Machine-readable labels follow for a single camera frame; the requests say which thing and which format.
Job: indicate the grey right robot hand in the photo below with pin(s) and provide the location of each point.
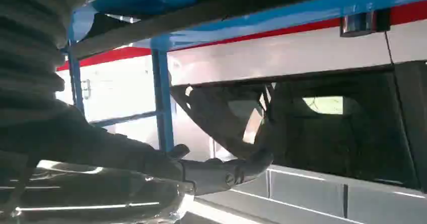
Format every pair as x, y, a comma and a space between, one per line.
100, 149

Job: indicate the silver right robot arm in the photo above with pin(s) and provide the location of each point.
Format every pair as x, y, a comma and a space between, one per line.
30, 42

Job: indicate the white panel with red stripe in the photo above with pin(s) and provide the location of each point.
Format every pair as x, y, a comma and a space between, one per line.
283, 55

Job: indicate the blue metal rack frame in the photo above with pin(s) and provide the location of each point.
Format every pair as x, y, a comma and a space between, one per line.
162, 99

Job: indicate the small shiny metal bracket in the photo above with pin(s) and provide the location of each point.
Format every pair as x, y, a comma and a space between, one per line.
357, 24

